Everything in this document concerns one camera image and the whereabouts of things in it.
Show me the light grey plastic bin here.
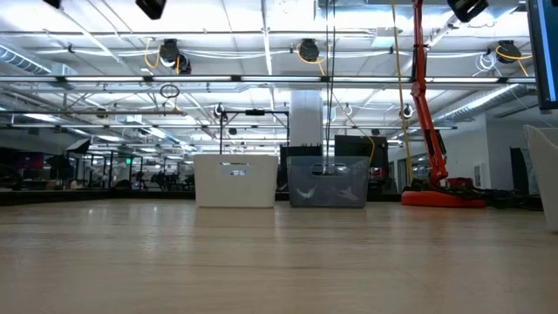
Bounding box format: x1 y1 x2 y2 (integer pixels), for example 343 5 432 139
522 124 558 232

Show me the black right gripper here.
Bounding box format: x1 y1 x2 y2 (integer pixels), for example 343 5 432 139
446 0 490 24

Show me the black background screen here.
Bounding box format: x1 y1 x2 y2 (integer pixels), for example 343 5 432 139
334 134 390 193

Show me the black computer monitor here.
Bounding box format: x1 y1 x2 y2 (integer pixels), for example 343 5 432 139
525 0 558 111

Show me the black background rig frame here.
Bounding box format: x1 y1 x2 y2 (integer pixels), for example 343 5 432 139
219 108 290 154

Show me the black ceiling cable reel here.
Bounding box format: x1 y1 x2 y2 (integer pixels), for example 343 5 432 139
494 38 534 66
157 38 194 76
297 38 323 63

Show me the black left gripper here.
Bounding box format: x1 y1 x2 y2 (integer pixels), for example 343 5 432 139
134 0 168 21

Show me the white plastic bin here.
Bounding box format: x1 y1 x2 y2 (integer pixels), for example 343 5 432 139
194 153 281 208

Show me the smoky translucent plastic bin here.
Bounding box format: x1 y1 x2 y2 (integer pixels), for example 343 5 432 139
286 155 371 208

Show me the grey staple remover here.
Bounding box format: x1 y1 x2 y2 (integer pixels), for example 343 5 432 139
338 185 362 202

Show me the yellow hanging cord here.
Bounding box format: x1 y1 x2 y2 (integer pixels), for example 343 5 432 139
391 0 414 184

